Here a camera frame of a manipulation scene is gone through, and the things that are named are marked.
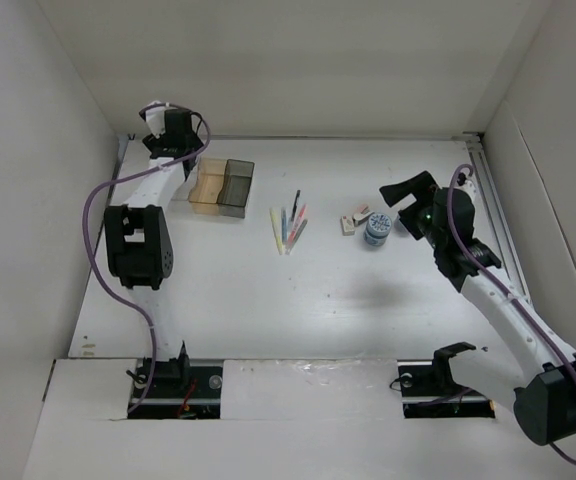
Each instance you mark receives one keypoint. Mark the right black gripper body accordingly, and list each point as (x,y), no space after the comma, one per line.
(433,234)

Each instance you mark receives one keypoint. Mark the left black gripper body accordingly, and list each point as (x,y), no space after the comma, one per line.
(155,143)

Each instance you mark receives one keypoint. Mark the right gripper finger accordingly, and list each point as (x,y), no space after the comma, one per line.
(413,219)
(421,187)

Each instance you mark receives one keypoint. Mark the clear jar of paper clips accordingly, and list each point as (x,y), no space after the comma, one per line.
(399,227)

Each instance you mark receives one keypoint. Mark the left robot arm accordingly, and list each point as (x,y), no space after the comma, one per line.
(138,243)

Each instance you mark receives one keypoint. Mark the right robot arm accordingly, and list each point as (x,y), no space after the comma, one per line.
(540,389)

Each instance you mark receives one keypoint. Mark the clear plastic container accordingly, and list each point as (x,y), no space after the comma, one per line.
(182,192)

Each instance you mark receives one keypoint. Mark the amber plastic container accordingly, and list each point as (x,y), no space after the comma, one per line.
(204,195)

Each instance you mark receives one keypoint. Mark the white staple box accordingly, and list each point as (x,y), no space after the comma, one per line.
(347,226)

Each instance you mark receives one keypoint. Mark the smoky grey plastic container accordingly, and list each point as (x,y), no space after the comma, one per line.
(233,198)

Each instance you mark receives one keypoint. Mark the grey highlighter pen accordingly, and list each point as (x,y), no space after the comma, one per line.
(288,249)

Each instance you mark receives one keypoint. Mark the pink highlighter pen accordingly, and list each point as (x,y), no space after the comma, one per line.
(296,224)

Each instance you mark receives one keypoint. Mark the yellow highlighter pen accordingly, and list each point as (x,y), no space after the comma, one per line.
(276,227)

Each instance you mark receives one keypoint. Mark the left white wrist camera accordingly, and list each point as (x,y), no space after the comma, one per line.
(153,115)

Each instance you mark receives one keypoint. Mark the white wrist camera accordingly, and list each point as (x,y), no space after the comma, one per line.
(468,185)
(153,115)

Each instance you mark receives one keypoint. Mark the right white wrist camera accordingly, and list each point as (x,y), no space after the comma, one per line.
(468,185)

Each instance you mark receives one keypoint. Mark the aluminium rail right side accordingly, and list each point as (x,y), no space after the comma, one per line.
(494,211)

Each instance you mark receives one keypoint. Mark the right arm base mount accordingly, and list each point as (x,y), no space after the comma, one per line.
(424,396)

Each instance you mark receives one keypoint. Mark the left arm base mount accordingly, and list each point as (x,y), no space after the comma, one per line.
(189,391)

